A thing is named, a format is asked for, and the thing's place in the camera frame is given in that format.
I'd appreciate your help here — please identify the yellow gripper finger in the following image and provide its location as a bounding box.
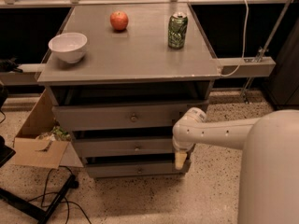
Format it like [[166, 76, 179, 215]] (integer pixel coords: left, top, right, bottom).
[[175, 151, 187, 170]]

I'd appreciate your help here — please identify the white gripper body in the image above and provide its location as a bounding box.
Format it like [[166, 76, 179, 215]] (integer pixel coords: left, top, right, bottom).
[[173, 139, 193, 152]]

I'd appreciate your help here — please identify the grey drawer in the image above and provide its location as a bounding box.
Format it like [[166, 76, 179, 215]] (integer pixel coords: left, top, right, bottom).
[[72, 136, 175, 158], [85, 160, 191, 178], [52, 100, 208, 132]]

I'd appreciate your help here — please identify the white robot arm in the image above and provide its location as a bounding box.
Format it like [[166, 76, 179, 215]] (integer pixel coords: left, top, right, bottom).
[[173, 107, 299, 224]]

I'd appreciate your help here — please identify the grey top drawer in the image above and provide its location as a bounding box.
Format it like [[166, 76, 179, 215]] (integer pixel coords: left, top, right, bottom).
[[52, 100, 208, 132]]

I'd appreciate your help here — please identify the grey bottom drawer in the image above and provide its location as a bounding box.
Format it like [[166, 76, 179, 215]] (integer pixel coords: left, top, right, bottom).
[[85, 160, 191, 178]]

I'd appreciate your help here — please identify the grey drawer cabinet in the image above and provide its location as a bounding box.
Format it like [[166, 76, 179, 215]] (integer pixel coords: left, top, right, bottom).
[[38, 4, 219, 168]]

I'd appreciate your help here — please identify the green soda can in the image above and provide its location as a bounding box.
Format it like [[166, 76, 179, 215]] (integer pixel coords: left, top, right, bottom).
[[168, 12, 188, 49]]

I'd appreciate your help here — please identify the red apple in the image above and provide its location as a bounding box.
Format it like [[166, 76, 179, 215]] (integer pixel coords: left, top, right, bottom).
[[110, 11, 129, 31]]

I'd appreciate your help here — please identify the cardboard box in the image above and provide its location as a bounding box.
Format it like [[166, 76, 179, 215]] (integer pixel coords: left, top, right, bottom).
[[12, 91, 83, 169]]

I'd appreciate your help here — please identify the white bowl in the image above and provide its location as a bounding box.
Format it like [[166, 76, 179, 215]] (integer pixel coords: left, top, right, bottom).
[[48, 33, 88, 63]]

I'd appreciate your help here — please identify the black stand base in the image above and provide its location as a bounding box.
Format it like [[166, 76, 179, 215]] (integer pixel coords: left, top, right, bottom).
[[0, 174, 79, 224]]

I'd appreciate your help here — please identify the black object at left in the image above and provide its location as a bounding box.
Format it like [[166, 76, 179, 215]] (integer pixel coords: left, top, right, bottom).
[[0, 59, 23, 73]]

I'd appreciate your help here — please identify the black floor cable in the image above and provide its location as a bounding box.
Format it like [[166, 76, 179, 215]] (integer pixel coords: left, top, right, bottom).
[[27, 165, 93, 224]]

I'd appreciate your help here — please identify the white cable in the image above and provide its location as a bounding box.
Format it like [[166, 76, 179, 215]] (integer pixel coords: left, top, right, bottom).
[[220, 0, 249, 78]]

